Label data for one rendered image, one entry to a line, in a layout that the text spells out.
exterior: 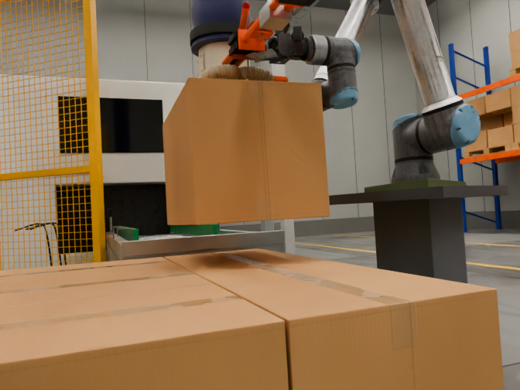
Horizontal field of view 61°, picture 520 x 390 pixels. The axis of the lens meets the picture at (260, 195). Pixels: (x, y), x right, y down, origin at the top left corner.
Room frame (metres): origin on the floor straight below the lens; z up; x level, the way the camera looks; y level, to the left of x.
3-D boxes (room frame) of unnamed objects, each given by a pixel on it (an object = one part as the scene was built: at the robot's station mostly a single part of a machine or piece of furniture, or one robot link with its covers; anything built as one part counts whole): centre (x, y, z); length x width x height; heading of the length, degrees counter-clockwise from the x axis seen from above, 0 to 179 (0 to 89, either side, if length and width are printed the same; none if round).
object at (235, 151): (1.54, 0.08, 0.87); 0.60 x 0.40 x 0.40; 19
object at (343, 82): (1.43, -0.28, 1.08); 0.12 x 0.09 x 0.12; 31
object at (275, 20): (1.12, -0.06, 1.19); 0.07 x 0.07 x 0.04; 21
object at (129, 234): (3.23, 1.02, 0.60); 1.60 x 0.11 x 0.09; 21
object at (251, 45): (1.32, 0.01, 1.20); 0.10 x 0.08 x 0.06; 111
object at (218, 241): (1.89, 0.23, 0.58); 0.70 x 0.03 x 0.06; 111
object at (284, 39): (1.37, -0.12, 1.20); 0.12 x 0.09 x 0.08; 110
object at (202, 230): (3.42, 0.52, 0.60); 1.60 x 0.11 x 0.09; 21
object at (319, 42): (1.39, -0.20, 1.20); 0.09 x 0.05 x 0.10; 20
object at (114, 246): (2.87, 0.95, 0.50); 2.31 x 0.05 x 0.19; 21
